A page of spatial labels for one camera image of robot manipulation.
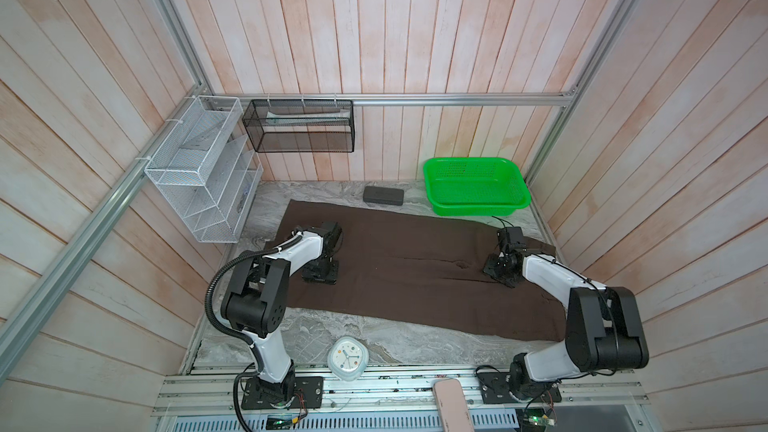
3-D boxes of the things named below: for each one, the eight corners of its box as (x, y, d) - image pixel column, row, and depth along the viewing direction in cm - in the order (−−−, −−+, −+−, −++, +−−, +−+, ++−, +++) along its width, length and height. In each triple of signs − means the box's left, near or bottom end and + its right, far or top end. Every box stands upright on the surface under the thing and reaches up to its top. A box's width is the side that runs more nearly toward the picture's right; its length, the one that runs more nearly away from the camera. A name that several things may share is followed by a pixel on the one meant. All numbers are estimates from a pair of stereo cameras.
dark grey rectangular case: (361, 201, 117) (361, 198, 115) (364, 188, 121) (364, 184, 120) (403, 206, 115) (403, 202, 114) (404, 192, 120) (404, 188, 118)
